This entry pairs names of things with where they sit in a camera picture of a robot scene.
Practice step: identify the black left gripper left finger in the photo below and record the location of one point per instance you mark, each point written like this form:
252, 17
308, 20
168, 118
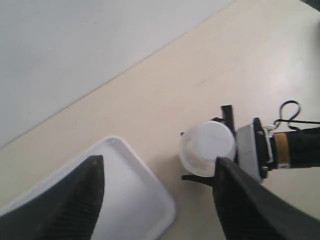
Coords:
68, 210

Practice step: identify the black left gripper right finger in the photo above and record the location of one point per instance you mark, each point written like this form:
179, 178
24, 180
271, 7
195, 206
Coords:
248, 211

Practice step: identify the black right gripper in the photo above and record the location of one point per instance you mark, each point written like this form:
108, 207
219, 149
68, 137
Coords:
262, 149

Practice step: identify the white bottle cap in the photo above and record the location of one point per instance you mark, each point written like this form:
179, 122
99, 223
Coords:
211, 140

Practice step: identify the clear plastic drink bottle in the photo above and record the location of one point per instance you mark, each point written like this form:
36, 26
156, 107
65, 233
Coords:
190, 161

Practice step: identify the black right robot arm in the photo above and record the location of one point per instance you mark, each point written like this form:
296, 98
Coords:
293, 148

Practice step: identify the white rectangular plastic tray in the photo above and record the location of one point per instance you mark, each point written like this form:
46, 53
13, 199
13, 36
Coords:
136, 205

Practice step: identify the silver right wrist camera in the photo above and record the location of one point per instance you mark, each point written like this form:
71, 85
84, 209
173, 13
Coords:
247, 152

